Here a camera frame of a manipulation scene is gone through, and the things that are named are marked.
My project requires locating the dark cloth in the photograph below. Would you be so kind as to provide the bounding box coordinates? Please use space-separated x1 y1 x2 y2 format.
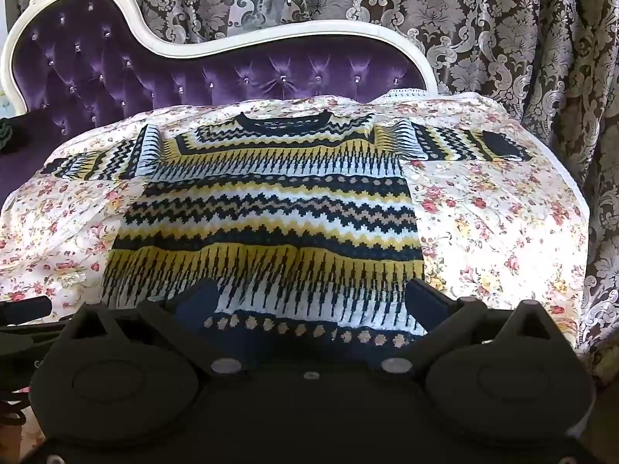
0 117 20 156

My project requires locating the yellow navy white knitted sweater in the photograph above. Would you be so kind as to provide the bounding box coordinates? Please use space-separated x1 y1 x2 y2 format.
41 111 534 364

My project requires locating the white lace cloth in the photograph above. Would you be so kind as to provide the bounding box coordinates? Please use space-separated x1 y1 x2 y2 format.
370 87 436 105

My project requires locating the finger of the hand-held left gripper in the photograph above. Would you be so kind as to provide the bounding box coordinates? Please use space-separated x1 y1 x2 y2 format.
0 296 54 321

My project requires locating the purple tufted headboard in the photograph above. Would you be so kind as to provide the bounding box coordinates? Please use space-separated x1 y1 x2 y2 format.
0 0 442 210

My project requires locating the brown grey damask curtain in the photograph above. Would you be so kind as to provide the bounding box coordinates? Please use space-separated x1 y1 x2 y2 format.
17 0 619 387

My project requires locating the black cable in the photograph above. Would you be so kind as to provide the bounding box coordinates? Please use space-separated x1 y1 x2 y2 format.
0 386 30 428

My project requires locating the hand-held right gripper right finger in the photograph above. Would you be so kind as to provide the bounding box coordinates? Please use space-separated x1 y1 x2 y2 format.
380 278 562 382

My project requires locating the floral printed blanket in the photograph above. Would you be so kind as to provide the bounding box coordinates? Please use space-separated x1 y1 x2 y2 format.
0 91 595 399

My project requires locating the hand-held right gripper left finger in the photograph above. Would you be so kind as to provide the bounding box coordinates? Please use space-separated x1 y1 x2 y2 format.
62 278 252 382

